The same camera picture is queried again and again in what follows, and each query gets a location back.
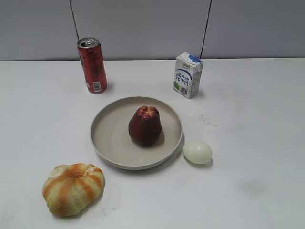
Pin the white blue milk carton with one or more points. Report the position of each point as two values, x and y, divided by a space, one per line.
187 75

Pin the red soda can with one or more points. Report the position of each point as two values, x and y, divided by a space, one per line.
91 57

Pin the white egg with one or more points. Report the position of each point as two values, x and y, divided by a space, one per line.
197 152

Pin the dark red apple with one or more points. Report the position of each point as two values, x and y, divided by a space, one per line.
145 126

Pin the orange striped pumpkin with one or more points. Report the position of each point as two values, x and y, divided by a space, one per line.
71 188

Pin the beige round plate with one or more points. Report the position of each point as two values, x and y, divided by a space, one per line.
112 142

